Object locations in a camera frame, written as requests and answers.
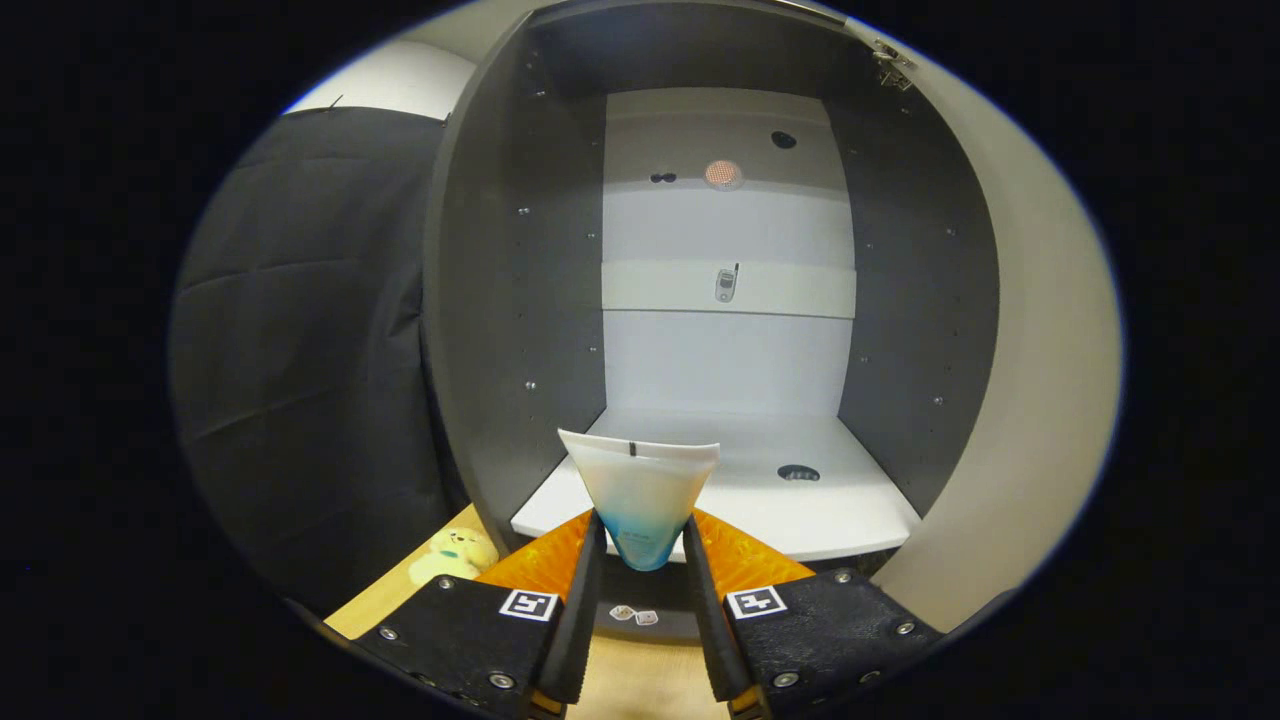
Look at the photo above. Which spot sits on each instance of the white and blue tube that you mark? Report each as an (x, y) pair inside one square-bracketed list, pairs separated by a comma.
[(640, 490)]

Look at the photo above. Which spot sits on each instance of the white cabinet shelf board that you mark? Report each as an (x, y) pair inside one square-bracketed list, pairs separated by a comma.
[(820, 520)]

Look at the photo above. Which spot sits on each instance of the yellow plush toy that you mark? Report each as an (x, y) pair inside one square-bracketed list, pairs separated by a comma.
[(455, 555)]

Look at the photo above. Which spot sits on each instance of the metal door hinge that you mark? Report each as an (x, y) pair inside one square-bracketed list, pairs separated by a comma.
[(890, 65)]

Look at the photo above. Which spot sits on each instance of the dark grey cabinet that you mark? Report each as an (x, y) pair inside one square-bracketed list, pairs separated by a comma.
[(520, 300)]

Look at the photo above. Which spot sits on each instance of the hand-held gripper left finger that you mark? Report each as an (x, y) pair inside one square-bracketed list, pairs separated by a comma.
[(580, 640)]

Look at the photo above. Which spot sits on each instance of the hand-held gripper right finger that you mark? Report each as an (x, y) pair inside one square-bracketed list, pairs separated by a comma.
[(705, 640)]

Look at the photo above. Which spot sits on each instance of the black backdrop cloth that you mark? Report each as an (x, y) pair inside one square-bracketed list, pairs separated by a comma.
[(300, 350)]

